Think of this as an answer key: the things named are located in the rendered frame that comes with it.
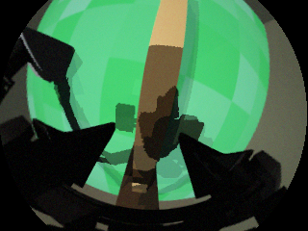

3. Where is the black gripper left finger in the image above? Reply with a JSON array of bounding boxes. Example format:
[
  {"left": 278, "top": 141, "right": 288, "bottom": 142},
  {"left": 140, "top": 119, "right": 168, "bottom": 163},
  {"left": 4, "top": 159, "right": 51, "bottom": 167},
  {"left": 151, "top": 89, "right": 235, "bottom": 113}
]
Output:
[{"left": 32, "top": 118, "right": 116, "bottom": 189}]

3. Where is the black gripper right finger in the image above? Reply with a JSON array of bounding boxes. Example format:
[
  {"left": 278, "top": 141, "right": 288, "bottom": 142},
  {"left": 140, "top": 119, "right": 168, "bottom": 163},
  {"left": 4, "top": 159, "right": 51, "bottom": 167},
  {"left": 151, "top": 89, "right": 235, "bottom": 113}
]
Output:
[{"left": 178, "top": 132, "right": 254, "bottom": 199}]

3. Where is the brown wooden rail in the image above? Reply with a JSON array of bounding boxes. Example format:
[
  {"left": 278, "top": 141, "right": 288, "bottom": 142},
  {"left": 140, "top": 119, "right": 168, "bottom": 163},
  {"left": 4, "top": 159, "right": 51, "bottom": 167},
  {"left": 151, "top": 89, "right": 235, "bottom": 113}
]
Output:
[{"left": 131, "top": 0, "right": 189, "bottom": 193}]

